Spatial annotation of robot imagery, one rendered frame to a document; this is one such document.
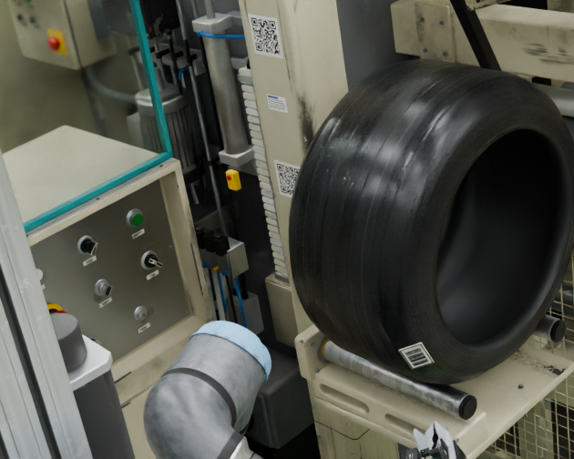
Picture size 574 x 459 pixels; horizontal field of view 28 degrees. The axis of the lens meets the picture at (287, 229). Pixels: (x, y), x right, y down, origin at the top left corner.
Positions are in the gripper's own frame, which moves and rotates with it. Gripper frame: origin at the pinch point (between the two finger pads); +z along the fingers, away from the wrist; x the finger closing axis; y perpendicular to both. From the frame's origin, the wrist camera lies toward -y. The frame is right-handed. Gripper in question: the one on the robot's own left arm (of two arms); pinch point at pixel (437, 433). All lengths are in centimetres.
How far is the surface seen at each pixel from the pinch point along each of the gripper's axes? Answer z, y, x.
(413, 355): 12.3, 6.4, 0.7
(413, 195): 19.3, 30.8, -11.3
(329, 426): 45, -32, 37
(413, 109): 32, 38, -15
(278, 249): 56, 8, 28
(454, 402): 15.9, -9.9, 0.4
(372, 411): 24.6, -13.2, 17.9
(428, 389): 20.1, -8.7, 4.5
